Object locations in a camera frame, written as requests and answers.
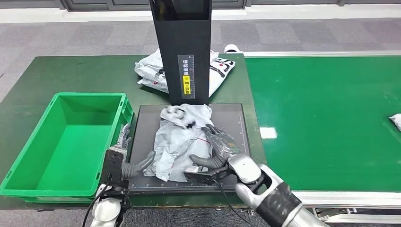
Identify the black inbound scanning machine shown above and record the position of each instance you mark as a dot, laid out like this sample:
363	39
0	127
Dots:
231	125

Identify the white parcel red truck print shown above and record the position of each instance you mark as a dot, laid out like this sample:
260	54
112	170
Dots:
178	141

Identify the white crumpled parcel red mark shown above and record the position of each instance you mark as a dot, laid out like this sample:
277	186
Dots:
153	85

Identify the grey parcel dark red print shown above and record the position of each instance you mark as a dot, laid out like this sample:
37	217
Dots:
396	121

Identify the white rounded object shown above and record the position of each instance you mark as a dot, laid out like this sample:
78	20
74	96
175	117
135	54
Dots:
231	48

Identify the white parcel black lettering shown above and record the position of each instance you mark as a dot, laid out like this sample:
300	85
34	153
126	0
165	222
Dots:
148	67

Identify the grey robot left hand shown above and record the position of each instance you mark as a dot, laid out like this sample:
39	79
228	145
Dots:
131	170

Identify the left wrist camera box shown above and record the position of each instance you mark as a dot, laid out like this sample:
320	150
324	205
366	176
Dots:
112	166

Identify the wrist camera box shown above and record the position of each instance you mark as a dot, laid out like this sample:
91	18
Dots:
112	166
200	177

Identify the aluminium conveyor frame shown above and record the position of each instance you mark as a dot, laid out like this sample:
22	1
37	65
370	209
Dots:
360	199

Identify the green plastic crate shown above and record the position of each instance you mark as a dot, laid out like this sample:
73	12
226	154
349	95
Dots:
69	150

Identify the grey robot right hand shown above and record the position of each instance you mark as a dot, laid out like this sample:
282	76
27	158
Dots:
222	147

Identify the green conveyor belt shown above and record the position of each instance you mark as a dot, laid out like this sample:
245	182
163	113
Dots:
329	125

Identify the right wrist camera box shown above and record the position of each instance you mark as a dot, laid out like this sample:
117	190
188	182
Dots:
200	177

